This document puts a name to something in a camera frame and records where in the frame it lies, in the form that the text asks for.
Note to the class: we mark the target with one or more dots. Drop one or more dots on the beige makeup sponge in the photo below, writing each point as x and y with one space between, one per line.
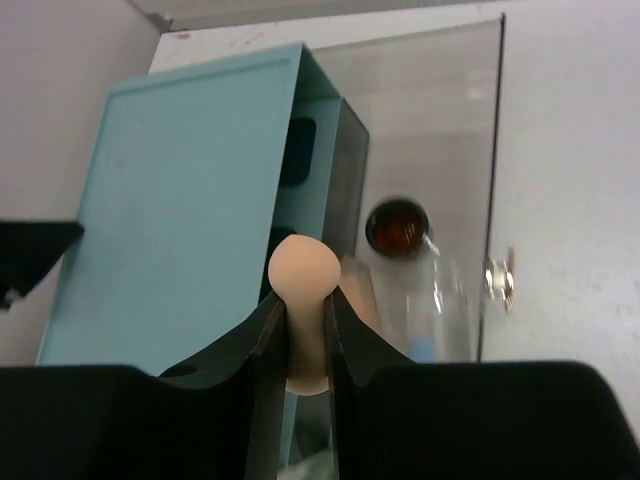
303 272

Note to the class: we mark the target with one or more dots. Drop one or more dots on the gold drawer knob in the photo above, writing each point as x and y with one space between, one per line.
499 279

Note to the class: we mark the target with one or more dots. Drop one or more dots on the brown round jar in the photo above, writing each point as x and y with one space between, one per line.
397 228

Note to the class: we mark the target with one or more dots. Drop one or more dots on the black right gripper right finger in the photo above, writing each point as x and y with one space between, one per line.
393 418

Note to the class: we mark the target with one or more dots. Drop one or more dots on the clear plastic bottle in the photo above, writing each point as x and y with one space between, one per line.
424 309

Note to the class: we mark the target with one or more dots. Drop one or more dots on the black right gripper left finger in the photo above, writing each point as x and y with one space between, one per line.
214 415

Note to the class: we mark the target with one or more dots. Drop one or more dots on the teal makeup box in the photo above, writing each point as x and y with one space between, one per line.
195 173

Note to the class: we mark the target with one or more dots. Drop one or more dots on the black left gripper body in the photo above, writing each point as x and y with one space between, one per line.
29 250

